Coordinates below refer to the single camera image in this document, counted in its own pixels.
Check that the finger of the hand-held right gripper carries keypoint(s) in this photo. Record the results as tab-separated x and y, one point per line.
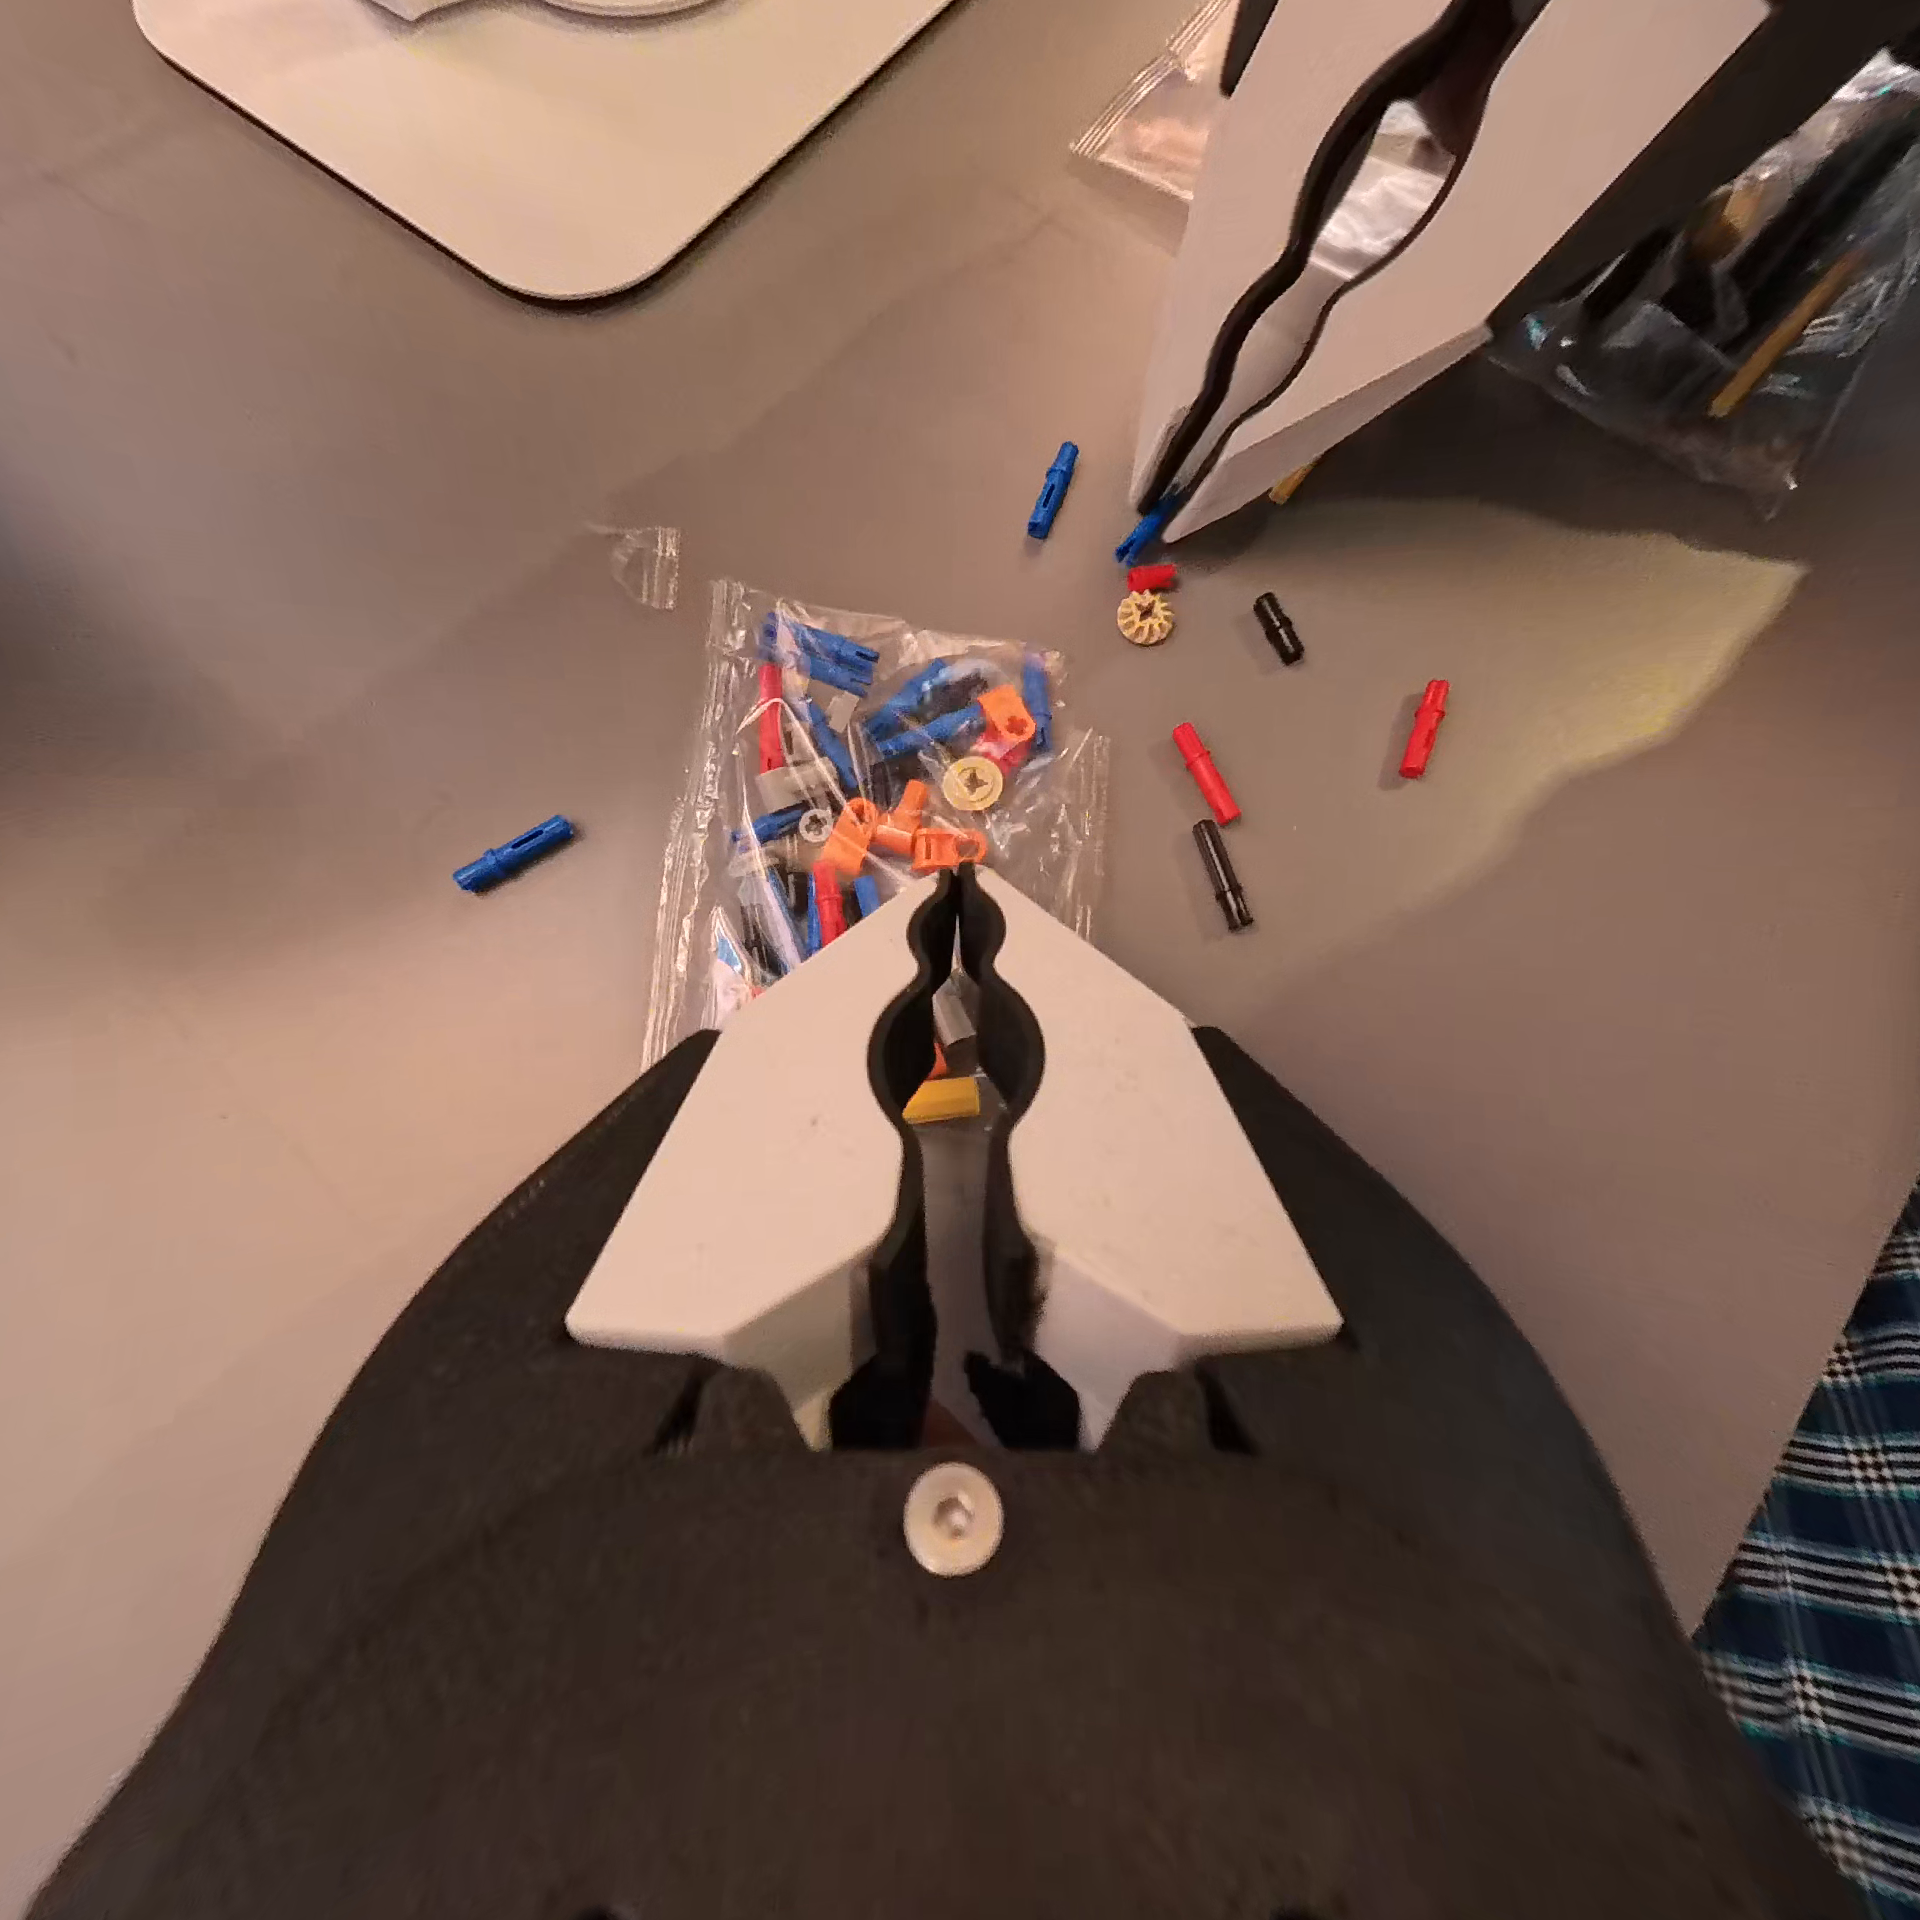
1499	194
1243	194

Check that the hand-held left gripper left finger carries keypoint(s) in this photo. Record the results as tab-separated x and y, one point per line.
751	1201

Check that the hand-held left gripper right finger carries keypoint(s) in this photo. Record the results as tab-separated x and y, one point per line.
1171	1185

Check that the blue lego pin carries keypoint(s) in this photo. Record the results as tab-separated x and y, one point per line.
1052	489
515	855
1142	537

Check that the clear bag of lego pieces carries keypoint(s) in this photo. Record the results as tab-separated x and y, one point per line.
839	721

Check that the red lego pin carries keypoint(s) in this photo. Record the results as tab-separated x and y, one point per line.
1207	774
1425	729

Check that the yellow lego axle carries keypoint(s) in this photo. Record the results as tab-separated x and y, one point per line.
1290	486

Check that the long black lego pin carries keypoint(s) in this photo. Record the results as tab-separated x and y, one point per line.
1224	873

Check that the tan lego gear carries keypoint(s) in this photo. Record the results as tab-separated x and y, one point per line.
1145	618

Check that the short black lego pin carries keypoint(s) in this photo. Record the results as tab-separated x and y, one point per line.
1279	629

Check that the clear empty plastic bag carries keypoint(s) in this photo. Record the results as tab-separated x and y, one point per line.
1147	128

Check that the clear bag of dark pieces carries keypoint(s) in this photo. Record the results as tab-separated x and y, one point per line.
1695	376

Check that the torn clear plastic scrap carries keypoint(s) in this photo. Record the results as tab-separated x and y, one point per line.
647	564

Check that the white moulded plastic piece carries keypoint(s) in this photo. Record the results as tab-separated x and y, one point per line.
599	9

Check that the white rounded board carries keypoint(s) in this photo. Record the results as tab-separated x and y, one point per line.
524	150

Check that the blue plaid clothing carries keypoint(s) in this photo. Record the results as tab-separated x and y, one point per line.
1846	1575

